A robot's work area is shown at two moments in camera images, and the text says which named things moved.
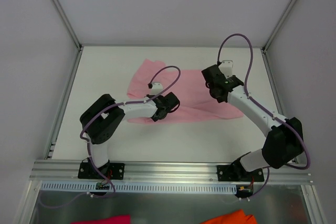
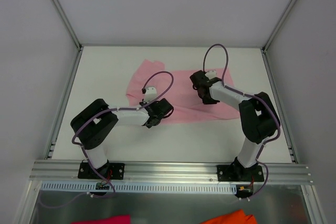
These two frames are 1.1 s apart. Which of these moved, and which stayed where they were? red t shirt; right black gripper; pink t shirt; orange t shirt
Moved: right black gripper
Stayed: red t shirt; pink t shirt; orange t shirt
